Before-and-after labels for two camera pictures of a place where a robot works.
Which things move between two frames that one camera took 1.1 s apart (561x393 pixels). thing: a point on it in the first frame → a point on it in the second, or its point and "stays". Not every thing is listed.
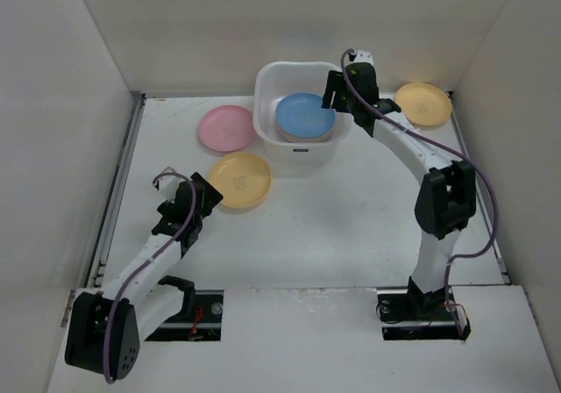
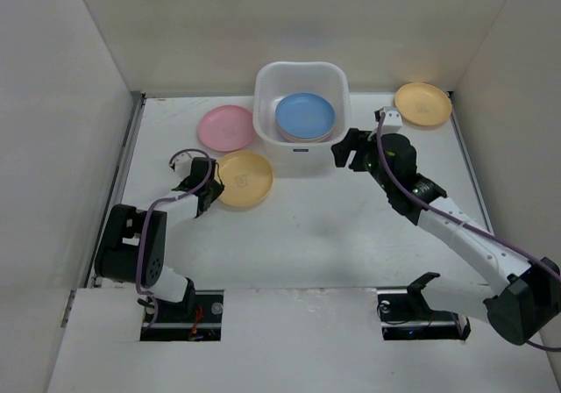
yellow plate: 423,104 stays
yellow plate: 241,179 stays
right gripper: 331,89 → 358,152
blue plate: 301,115 stays
